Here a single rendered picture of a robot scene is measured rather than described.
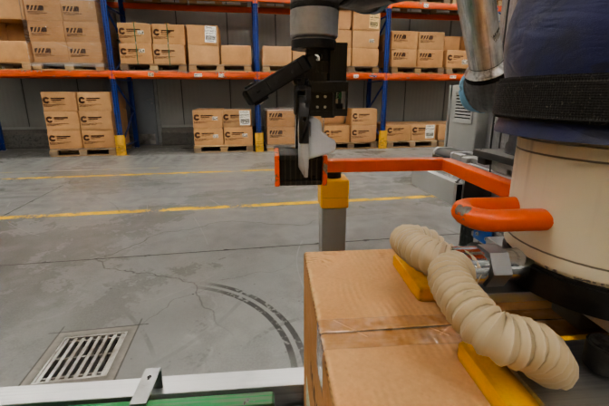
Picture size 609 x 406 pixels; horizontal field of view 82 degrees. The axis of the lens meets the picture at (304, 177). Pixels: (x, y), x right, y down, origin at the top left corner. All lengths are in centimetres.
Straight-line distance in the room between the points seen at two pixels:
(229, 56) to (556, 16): 717
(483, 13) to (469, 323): 82
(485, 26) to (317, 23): 57
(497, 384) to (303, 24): 48
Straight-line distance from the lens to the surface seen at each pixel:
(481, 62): 107
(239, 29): 882
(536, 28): 40
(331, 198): 83
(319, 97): 56
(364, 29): 790
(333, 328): 42
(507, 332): 33
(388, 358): 39
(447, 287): 35
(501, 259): 42
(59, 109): 819
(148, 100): 892
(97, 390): 96
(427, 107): 990
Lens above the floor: 120
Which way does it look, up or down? 14 degrees down
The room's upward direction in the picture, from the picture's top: straight up
